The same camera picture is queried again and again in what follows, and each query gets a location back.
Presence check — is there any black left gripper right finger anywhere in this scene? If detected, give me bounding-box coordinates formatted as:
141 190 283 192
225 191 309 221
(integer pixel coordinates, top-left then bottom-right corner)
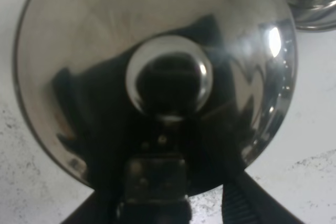
222 172 298 224

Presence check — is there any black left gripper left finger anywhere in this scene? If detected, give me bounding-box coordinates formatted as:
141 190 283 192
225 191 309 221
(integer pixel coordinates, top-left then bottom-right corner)
62 190 118 224

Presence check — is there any stainless steel teapot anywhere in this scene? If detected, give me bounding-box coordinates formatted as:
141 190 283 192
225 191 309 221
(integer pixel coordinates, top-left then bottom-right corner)
14 0 297 204

